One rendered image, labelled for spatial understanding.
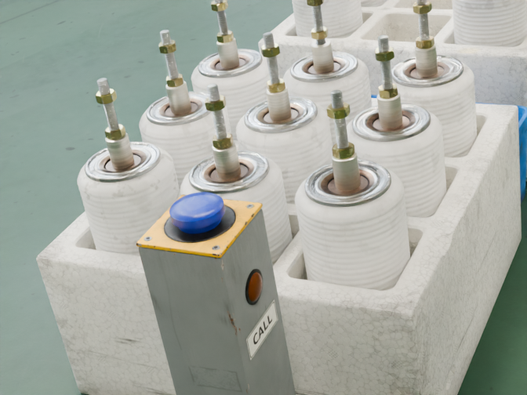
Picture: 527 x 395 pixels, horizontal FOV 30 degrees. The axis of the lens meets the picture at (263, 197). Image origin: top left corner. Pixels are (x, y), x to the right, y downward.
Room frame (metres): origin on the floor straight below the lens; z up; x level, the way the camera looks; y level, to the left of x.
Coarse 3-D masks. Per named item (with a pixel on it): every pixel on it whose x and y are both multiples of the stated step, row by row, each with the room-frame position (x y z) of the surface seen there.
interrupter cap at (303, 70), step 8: (312, 56) 1.04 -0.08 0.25; (336, 56) 1.03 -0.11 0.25; (344, 56) 1.02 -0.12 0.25; (352, 56) 1.02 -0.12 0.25; (296, 64) 1.03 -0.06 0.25; (304, 64) 1.02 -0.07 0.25; (312, 64) 1.02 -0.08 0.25; (336, 64) 1.01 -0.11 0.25; (344, 64) 1.00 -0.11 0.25; (352, 64) 1.00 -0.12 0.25; (296, 72) 1.00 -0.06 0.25; (304, 72) 1.00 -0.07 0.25; (312, 72) 1.00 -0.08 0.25; (320, 72) 1.00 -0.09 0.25; (328, 72) 1.00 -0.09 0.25; (336, 72) 0.98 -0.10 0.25; (344, 72) 0.98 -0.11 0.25; (352, 72) 0.98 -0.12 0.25; (304, 80) 0.98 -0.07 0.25; (312, 80) 0.98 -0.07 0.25; (320, 80) 0.97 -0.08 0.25; (328, 80) 0.97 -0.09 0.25
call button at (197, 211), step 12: (204, 192) 0.63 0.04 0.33; (180, 204) 0.62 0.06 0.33; (192, 204) 0.62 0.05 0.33; (204, 204) 0.62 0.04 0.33; (216, 204) 0.61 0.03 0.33; (180, 216) 0.61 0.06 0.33; (192, 216) 0.60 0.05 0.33; (204, 216) 0.60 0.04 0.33; (216, 216) 0.60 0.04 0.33; (180, 228) 0.61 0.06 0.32; (192, 228) 0.60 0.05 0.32; (204, 228) 0.60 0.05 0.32
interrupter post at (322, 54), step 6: (312, 42) 1.01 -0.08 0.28; (330, 42) 1.01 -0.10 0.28; (312, 48) 1.00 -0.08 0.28; (318, 48) 1.00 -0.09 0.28; (324, 48) 1.00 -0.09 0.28; (330, 48) 1.00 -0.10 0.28; (312, 54) 1.01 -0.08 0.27; (318, 54) 1.00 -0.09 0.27; (324, 54) 1.00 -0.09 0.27; (330, 54) 1.00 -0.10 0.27; (318, 60) 1.00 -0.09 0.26; (324, 60) 1.00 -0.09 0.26; (330, 60) 1.00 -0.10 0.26; (318, 66) 1.00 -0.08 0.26; (324, 66) 1.00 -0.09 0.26; (330, 66) 1.00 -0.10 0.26
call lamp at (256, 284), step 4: (256, 272) 0.61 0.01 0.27; (252, 276) 0.60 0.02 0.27; (256, 276) 0.60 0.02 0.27; (260, 276) 0.61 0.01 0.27; (252, 280) 0.60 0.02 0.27; (256, 280) 0.60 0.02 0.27; (260, 280) 0.60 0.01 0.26; (252, 284) 0.59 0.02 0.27; (256, 284) 0.60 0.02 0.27; (260, 284) 0.60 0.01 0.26; (252, 288) 0.59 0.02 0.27; (256, 288) 0.60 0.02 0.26; (260, 288) 0.60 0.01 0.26; (252, 292) 0.59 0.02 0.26; (256, 292) 0.60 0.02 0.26; (260, 292) 0.60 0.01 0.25; (252, 296) 0.59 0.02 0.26; (256, 296) 0.60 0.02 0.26; (252, 300) 0.59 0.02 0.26
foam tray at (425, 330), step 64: (512, 128) 0.95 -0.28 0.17; (448, 192) 0.82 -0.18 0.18; (512, 192) 0.94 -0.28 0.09; (64, 256) 0.83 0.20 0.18; (128, 256) 0.81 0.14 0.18; (448, 256) 0.73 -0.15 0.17; (512, 256) 0.93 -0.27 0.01; (64, 320) 0.83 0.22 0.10; (128, 320) 0.79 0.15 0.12; (320, 320) 0.68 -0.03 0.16; (384, 320) 0.65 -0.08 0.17; (448, 320) 0.72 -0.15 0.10; (128, 384) 0.80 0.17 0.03; (320, 384) 0.69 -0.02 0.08; (384, 384) 0.66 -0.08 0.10; (448, 384) 0.71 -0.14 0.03
